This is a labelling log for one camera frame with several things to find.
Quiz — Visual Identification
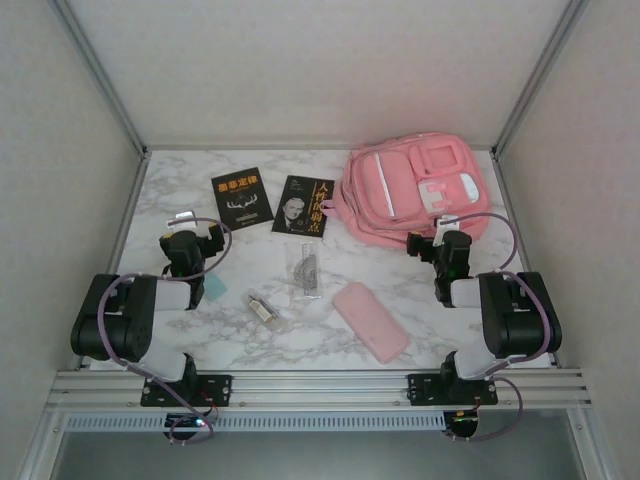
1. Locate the black book orange title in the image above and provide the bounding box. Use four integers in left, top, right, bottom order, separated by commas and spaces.
210, 167, 275, 232

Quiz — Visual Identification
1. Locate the light blue eraser pad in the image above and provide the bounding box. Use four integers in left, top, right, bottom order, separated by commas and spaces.
202, 272, 229, 302

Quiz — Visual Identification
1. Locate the pink student backpack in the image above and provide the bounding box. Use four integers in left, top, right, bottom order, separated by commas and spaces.
341, 131, 494, 247

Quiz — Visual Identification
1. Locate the pink pencil case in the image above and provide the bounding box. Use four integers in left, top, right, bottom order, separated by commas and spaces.
332, 281, 412, 365

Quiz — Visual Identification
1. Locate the black book with portrait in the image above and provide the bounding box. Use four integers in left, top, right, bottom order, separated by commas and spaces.
271, 174, 335, 242

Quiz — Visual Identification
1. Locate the ruler set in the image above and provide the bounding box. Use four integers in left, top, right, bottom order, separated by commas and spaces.
284, 241, 324, 301

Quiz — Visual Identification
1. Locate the left controller board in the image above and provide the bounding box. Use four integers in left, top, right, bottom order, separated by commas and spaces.
164, 412, 211, 431

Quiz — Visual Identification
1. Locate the controller board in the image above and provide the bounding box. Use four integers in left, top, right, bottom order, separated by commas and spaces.
443, 409, 481, 439
164, 412, 211, 431

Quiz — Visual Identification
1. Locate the right controller board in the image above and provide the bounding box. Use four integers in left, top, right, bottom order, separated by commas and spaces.
443, 409, 481, 439

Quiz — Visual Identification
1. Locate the grey lower panel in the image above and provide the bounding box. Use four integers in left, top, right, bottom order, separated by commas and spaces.
49, 432, 586, 480

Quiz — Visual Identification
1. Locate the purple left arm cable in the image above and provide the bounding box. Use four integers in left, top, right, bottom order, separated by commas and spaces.
97, 217, 234, 446

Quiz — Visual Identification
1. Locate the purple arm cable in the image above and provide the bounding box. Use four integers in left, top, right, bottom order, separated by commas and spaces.
452, 212, 556, 444
97, 217, 234, 446

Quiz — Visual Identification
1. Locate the aluminium table side rail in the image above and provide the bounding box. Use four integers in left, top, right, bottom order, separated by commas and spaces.
74, 149, 151, 372
492, 149, 560, 370

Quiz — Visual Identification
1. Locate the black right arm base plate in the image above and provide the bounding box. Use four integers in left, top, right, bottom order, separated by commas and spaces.
407, 373, 500, 407

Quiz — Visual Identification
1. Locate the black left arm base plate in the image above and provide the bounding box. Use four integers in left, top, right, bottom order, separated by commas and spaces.
139, 374, 234, 407

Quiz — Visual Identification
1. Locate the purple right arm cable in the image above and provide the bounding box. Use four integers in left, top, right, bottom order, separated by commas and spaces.
452, 212, 556, 444

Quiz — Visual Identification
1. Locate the aluminium mounting rail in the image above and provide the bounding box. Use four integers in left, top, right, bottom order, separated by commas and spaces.
47, 368, 594, 412

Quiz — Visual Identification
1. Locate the aluminium frame post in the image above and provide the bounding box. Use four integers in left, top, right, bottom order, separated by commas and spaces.
568, 409, 619, 480
49, 0, 151, 159
18, 409, 69, 480
490, 0, 591, 160

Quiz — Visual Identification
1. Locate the white slotted cable duct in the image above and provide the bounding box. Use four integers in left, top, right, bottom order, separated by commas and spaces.
64, 412, 447, 432

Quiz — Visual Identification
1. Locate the aluminium lower frame post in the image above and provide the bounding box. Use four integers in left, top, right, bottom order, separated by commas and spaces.
568, 409, 619, 480
18, 409, 69, 480

